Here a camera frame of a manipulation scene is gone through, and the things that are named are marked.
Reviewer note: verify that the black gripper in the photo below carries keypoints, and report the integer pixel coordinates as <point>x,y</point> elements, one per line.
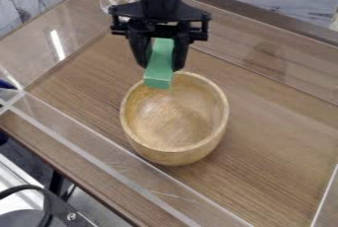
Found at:
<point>159,19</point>

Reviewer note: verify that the green rectangular block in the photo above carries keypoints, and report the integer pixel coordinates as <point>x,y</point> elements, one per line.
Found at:
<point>157,73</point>

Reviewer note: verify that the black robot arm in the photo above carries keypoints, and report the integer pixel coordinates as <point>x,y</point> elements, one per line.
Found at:
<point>167,19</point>

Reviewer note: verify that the brown wooden bowl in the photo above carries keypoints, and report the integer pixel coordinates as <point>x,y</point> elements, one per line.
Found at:
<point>175,125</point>

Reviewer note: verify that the blue object at edge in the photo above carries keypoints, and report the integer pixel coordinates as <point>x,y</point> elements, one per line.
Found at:
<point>5,85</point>

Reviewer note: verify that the black table leg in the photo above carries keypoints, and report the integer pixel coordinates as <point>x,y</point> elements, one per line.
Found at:
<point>56,183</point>

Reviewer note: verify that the grey metal base plate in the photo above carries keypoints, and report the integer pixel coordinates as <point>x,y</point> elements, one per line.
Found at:
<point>64,215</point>

